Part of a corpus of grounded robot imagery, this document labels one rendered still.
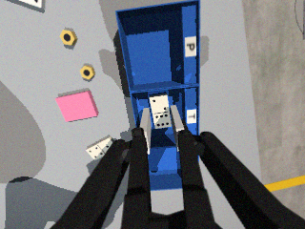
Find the yellow hex nut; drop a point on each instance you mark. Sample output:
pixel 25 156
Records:
pixel 68 37
pixel 87 72

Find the white domino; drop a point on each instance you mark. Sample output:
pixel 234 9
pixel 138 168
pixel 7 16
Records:
pixel 98 149
pixel 160 111
pixel 37 3

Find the blue rack of three bins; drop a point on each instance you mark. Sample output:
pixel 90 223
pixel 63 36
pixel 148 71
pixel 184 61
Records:
pixel 161 50

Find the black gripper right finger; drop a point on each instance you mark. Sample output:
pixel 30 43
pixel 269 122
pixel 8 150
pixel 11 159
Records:
pixel 255 206

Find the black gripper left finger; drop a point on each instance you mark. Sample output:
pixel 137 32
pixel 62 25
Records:
pixel 89 208

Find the pink flat square block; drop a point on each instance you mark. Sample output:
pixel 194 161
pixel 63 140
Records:
pixel 77 106

